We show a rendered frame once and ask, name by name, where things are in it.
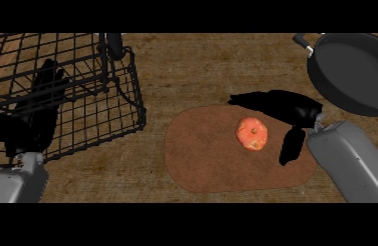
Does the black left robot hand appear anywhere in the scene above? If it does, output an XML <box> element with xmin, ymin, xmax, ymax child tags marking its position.
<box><xmin>0</xmin><ymin>58</ymin><xmax>72</xmax><ymax>158</ymax></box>

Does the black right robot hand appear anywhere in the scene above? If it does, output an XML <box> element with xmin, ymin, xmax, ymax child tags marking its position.
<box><xmin>228</xmin><ymin>89</ymin><xmax>325</xmax><ymax>167</ymax></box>

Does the dark grey pot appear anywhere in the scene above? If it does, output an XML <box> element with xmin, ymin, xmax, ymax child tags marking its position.
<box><xmin>293</xmin><ymin>32</ymin><xmax>378</xmax><ymax>117</ymax></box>

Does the brown wooden cutting board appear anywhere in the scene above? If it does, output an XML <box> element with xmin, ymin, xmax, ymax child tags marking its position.
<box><xmin>165</xmin><ymin>105</ymin><xmax>321</xmax><ymax>194</ymax></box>

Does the black wire basket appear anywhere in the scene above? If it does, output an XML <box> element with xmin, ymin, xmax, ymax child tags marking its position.
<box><xmin>0</xmin><ymin>32</ymin><xmax>148</xmax><ymax>165</ymax></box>

